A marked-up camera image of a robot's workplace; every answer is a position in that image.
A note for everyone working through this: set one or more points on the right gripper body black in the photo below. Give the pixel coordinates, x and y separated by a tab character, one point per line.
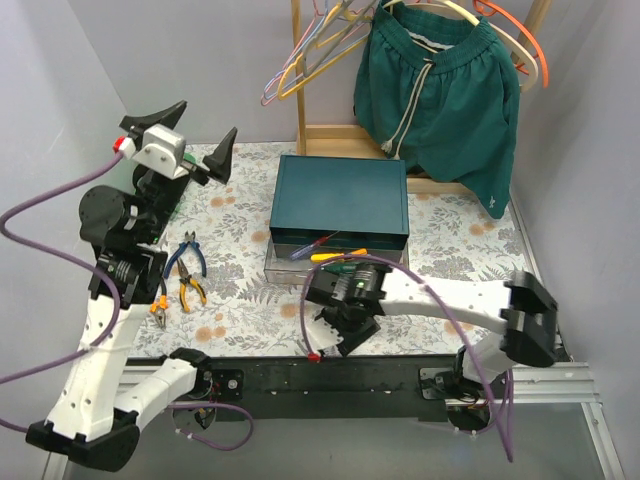
347	325

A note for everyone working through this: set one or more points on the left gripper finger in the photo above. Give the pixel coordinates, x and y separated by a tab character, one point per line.
219	163
135	126

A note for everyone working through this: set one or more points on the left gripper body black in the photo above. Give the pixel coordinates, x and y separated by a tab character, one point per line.
192	167

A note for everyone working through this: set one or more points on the long green screwdriver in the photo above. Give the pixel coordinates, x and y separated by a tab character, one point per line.
340	267

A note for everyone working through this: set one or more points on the blue handled cutters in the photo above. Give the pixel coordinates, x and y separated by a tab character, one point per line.
189	241

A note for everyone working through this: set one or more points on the yellow black screwdriver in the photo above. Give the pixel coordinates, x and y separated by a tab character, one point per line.
323	257

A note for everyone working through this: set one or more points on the blue red screwdriver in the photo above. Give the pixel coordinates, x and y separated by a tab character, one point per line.
306	250

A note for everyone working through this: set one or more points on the clear acrylic drawer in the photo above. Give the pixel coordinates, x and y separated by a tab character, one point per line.
280	269

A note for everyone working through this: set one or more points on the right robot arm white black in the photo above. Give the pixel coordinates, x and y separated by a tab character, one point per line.
501	324

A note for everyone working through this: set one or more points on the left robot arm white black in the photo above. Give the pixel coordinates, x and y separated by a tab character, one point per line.
92	423

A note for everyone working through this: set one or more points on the pink hanger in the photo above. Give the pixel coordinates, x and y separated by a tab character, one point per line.
301	36

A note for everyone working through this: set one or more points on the wooden rack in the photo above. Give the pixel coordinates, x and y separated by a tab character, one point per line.
353	141

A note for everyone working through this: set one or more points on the teal drawer box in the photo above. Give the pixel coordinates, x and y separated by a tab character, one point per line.
356	203

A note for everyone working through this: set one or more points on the yellow hanger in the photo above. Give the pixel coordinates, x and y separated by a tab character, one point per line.
293	81

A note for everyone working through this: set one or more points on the grey hanger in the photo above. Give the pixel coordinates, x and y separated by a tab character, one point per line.
343	30

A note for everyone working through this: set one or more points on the green shorts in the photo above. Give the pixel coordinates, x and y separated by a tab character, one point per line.
443	96

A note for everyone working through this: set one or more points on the orange hanger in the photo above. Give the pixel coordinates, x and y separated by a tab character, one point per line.
527	29

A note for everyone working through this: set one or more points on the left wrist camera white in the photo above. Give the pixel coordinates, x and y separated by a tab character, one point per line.
162	151

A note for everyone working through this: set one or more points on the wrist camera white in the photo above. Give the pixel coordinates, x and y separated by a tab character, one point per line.
162	151
318	335

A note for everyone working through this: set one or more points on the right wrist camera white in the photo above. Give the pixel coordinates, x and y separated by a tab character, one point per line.
318	335

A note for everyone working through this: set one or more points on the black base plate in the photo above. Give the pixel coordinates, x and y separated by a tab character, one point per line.
360	387

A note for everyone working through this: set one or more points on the orange handled cutters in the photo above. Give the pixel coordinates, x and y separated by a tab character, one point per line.
159	307

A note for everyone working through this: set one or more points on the aluminium rail frame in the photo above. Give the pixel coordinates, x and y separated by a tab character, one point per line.
372	418

